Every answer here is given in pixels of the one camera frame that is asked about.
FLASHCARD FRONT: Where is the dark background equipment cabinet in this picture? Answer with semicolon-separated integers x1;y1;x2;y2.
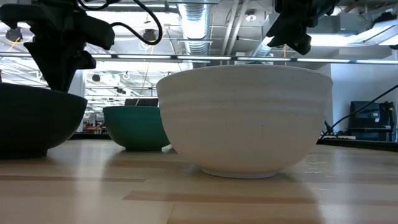
347;100;396;142

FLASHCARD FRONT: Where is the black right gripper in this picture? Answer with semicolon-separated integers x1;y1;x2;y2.
266;0;341;56

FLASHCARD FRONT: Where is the black background monitor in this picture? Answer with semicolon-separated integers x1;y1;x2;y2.
124;98;160;108

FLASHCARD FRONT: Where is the black aluminium table frame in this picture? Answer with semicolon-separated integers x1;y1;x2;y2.
70;133;398;152

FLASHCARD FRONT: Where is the white bowl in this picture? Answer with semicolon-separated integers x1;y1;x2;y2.
155;64;334;180

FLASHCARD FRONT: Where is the ribbed silver ventilation duct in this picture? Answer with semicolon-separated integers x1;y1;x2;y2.
177;2;216;56

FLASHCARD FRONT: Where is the horizontal LED light bar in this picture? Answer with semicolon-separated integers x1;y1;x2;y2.
0;52;398;65

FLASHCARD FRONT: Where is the black arm feed cable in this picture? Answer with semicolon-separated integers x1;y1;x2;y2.
320;83;398;140

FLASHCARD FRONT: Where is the large teal bowl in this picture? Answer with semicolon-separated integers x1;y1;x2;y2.
102;105;171;152

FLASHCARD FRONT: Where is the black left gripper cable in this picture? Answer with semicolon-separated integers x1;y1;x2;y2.
77;0;164;46

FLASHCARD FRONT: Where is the black bowl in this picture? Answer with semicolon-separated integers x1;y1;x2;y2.
0;82;88;159

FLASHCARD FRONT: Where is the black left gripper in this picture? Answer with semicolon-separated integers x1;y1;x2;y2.
0;0;116;93

